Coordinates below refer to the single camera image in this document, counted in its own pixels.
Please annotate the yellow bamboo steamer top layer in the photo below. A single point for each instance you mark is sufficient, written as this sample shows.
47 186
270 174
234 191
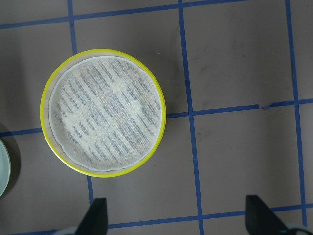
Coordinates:
102 112

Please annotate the white steamer cloth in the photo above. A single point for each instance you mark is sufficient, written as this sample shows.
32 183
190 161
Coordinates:
105 112

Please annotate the light green plate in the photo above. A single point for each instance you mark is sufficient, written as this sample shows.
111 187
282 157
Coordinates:
5 168

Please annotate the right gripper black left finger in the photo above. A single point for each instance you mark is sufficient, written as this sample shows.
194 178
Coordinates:
95 221

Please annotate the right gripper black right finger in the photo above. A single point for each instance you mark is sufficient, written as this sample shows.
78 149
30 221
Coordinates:
260 220

